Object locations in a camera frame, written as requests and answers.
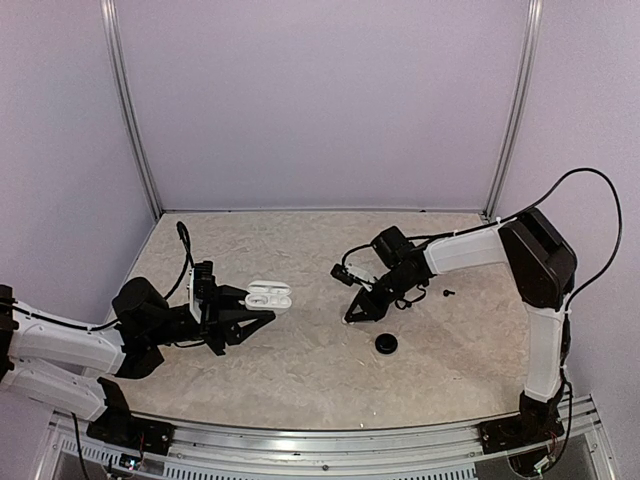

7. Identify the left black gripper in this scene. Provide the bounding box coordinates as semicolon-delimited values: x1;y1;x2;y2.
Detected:
146;280;274;355

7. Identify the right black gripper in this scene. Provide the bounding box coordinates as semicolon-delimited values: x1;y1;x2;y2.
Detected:
345;269;418;323

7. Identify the white earbud charging case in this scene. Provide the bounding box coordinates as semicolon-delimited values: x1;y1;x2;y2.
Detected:
244;280;292;314

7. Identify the black round disc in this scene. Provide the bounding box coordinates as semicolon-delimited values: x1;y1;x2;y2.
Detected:
374;333;399;355

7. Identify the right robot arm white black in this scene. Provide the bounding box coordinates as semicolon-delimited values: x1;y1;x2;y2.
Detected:
331;207;577;444

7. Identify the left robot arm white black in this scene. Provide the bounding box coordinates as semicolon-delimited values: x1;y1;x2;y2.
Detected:
1;277;276;445

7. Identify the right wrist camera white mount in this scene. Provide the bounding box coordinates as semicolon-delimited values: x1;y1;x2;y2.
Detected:
330;263;376;291

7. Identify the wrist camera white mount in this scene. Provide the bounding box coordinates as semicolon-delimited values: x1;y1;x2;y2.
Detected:
187;260;215;324
330;263;376;291

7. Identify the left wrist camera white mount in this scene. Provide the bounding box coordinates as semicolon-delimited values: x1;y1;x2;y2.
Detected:
187;260;215;324

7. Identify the front aluminium rail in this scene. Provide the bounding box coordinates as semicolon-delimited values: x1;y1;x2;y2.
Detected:
30;397;619;479

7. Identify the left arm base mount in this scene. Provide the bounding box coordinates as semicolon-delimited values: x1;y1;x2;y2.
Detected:
87;413;175;456

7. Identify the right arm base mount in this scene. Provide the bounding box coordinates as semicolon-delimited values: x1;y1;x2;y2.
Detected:
477;415;565;454

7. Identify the left aluminium frame post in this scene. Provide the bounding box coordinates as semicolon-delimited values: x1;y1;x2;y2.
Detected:
100;0;164;222

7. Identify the aluminium frame post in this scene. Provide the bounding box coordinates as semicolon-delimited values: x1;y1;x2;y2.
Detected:
482;0;544;220
100;0;164;222

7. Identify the right aluminium frame post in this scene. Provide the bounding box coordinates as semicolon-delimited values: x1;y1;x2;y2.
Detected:
482;0;544;220

